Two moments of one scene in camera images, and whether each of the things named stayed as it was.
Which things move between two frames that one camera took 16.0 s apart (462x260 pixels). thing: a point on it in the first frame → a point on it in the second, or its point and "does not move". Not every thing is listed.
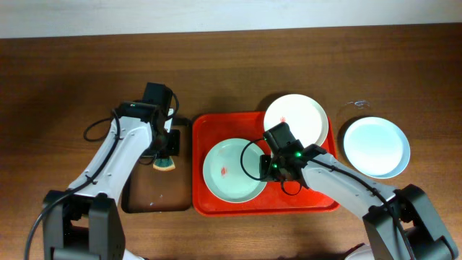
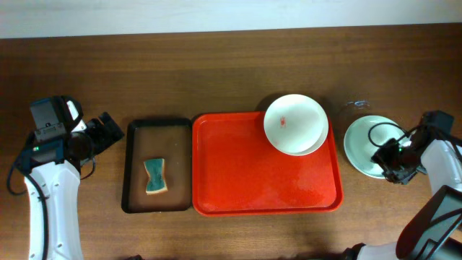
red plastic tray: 286,198 does not move
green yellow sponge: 164,164 → 156,182
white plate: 305,116 does not move
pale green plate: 224,174 → 364,137
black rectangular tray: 146,189 does not move
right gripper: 265,167 → 390,165
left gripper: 172,143 → 99,131
